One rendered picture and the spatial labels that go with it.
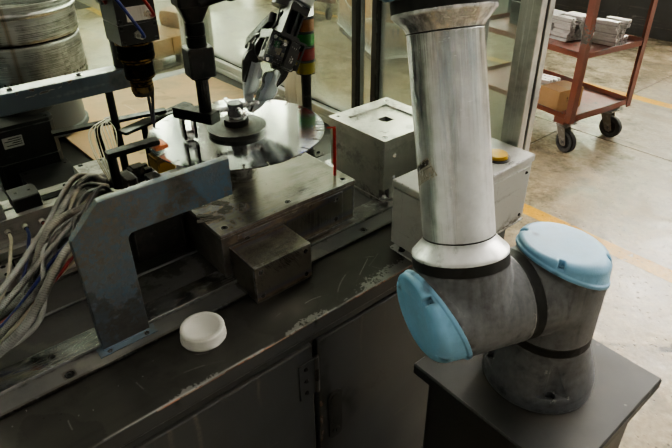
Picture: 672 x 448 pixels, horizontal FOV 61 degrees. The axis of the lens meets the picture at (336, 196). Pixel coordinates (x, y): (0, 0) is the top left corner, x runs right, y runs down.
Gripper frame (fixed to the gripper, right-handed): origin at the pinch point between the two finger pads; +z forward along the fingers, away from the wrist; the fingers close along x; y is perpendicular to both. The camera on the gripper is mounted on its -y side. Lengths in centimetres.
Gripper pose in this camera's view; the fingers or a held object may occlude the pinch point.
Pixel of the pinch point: (251, 105)
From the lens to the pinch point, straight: 110.8
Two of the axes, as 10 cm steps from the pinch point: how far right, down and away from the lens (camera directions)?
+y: 4.4, 2.6, -8.6
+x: 8.2, 2.6, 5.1
